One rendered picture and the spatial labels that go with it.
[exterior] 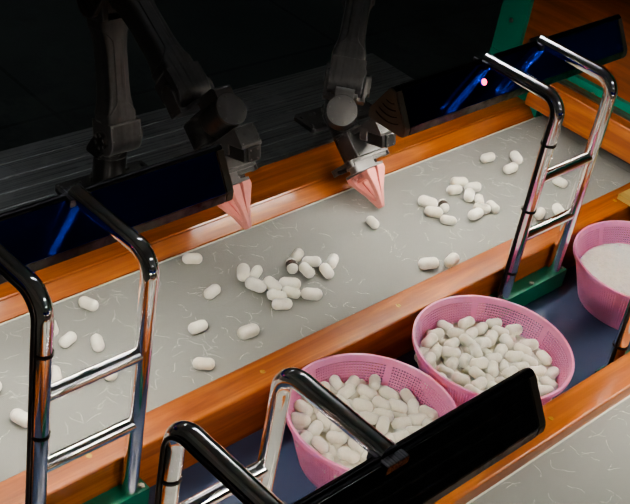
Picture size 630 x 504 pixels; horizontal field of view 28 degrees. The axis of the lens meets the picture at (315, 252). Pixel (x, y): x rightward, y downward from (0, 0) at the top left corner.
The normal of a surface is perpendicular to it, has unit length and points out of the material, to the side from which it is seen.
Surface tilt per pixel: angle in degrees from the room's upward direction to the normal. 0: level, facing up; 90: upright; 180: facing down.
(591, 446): 0
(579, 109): 90
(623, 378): 0
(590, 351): 0
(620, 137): 90
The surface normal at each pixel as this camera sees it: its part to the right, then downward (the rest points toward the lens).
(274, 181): 0.15, -0.81
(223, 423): 0.68, 0.50
